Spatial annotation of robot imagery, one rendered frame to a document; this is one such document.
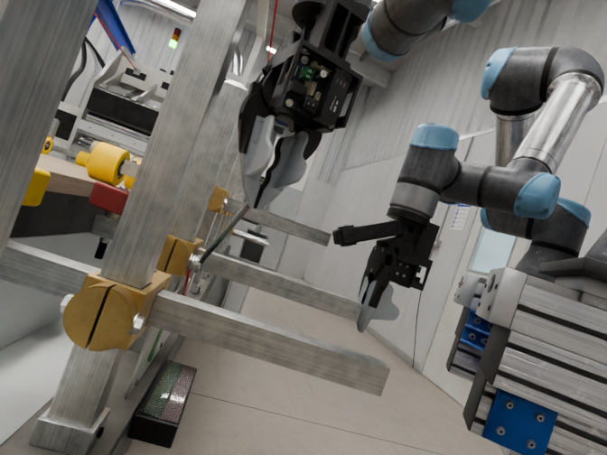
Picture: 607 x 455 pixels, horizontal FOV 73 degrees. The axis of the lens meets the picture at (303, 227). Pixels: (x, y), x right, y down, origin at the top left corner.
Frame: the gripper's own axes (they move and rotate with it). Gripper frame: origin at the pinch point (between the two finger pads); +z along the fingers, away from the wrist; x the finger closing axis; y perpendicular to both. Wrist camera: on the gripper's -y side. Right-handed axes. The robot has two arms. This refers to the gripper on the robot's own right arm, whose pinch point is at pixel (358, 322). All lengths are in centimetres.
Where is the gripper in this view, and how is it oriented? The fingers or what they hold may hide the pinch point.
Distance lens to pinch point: 70.9
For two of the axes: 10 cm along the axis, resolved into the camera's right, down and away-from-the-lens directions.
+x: -1.4, -0.2, 9.9
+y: 9.3, 3.4, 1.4
